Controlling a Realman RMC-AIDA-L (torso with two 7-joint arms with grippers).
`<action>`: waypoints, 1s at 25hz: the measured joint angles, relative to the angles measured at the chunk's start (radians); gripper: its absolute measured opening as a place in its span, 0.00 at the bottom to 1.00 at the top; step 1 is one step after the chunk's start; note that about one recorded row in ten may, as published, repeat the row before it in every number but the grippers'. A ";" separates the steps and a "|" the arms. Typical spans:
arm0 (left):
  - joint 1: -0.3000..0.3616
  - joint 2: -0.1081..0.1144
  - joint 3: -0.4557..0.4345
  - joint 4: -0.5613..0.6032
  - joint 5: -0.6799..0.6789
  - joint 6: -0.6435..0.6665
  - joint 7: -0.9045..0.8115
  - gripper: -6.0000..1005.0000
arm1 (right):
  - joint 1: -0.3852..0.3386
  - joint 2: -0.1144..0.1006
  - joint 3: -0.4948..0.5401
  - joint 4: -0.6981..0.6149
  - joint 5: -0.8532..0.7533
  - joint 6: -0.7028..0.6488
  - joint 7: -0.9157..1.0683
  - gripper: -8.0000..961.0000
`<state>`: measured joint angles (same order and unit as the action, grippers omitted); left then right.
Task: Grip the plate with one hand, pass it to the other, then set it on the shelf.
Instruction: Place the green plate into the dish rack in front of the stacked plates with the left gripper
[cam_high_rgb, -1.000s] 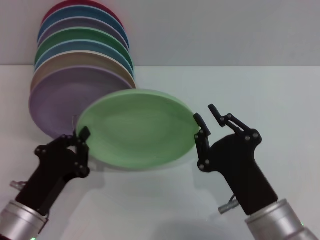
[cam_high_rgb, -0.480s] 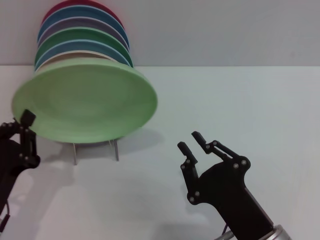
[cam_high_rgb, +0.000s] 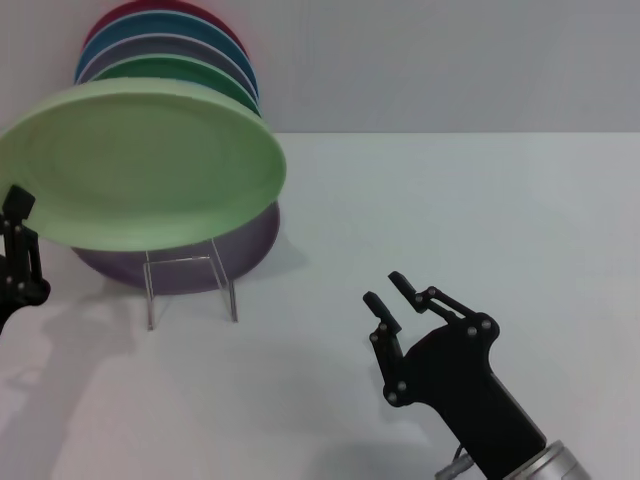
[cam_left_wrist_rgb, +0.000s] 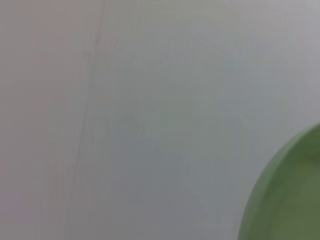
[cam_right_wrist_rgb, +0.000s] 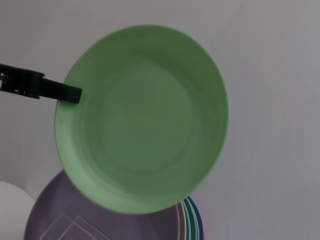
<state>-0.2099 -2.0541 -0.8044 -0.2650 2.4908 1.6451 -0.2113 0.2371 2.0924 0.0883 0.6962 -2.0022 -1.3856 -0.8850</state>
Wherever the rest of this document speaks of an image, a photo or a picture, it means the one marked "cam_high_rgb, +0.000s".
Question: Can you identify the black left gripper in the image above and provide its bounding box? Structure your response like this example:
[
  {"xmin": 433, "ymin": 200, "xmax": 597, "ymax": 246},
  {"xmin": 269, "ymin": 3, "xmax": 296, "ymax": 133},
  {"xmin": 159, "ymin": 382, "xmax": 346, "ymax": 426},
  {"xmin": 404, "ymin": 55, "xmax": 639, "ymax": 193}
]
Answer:
[{"xmin": 0, "ymin": 184, "xmax": 52, "ymax": 336}]

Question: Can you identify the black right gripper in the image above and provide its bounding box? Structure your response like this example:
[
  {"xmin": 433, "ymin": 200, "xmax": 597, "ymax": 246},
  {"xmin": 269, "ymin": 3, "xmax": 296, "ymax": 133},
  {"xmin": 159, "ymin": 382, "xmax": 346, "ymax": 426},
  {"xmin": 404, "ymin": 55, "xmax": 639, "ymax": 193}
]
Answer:
[{"xmin": 362, "ymin": 270, "xmax": 547, "ymax": 475}]

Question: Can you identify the light green plate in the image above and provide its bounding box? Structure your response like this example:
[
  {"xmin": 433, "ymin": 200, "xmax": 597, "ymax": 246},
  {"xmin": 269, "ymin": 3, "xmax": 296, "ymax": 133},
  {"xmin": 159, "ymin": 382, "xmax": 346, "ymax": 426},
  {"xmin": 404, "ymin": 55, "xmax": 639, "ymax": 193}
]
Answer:
[{"xmin": 0, "ymin": 77, "xmax": 289, "ymax": 251}]

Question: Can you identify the clear acrylic plate rack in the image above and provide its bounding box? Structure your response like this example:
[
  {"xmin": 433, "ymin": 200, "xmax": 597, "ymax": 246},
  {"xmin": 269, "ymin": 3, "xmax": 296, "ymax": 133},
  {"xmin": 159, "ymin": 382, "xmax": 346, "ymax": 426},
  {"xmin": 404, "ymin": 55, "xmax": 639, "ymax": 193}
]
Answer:
[{"xmin": 144, "ymin": 237, "xmax": 240, "ymax": 331}]

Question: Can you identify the lilac plate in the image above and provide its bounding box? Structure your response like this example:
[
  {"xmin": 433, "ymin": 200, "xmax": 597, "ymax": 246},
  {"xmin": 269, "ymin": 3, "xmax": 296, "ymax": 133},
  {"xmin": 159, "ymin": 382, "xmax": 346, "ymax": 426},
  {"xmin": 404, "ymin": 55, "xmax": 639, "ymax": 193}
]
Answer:
[{"xmin": 69, "ymin": 199, "xmax": 281, "ymax": 296}]

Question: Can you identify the red plate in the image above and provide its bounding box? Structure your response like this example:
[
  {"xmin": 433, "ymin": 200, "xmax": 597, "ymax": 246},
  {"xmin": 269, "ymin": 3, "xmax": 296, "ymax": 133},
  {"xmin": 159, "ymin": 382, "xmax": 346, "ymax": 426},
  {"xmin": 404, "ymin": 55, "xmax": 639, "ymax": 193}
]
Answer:
[{"xmin": 82, "ymin": 0, "xmax": 250, "ymax": 56}]

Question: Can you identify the dark green plate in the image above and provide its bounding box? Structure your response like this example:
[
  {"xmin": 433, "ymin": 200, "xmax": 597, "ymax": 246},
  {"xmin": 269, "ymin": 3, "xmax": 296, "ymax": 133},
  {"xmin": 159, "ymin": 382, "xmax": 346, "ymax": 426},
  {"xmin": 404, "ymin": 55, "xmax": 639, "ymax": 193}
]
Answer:
[{"xmin": 92, "ymin": 53, "xmax": 265, "ymax": 119}]

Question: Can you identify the grey purple plate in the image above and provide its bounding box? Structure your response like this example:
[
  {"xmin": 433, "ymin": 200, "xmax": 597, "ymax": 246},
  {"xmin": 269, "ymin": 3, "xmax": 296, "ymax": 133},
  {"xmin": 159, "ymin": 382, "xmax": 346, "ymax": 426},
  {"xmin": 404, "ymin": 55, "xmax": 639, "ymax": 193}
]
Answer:
[{"xmin": 77, "ymin": 33, "xmax": 260, "ymax": 101}]

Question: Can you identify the blue plate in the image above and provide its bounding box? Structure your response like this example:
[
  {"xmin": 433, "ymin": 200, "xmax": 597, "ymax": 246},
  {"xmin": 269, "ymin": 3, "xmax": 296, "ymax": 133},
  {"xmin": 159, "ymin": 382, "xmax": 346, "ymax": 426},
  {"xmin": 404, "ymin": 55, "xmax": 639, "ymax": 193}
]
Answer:
[{"xmin": 74, "ymin": 10, "xmax": 260, "ymax": 96}]

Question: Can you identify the silver right cable connector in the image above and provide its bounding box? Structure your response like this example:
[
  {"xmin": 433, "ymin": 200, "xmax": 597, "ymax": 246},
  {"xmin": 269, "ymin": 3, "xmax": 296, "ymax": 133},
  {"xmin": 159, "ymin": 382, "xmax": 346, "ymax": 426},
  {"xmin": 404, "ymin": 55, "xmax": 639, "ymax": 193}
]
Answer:
[{"xmin": 433, "ymin": 442, "xmax": 475, "ymax": 480}]

